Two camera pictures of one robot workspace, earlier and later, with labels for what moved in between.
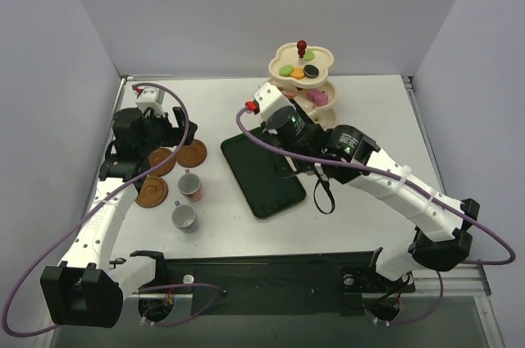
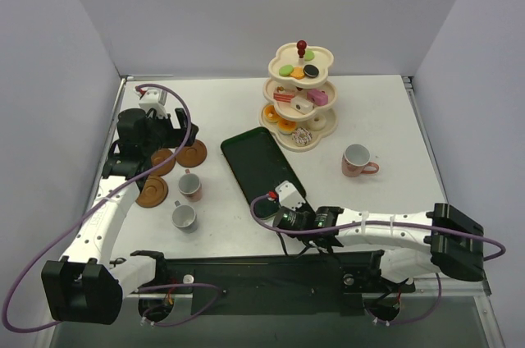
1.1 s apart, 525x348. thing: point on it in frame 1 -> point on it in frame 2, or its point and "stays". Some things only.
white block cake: [305, 103] stays
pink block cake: [320, 98] stays
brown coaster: [191, 155] stays
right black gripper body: [287, 125] -> [283, 219]
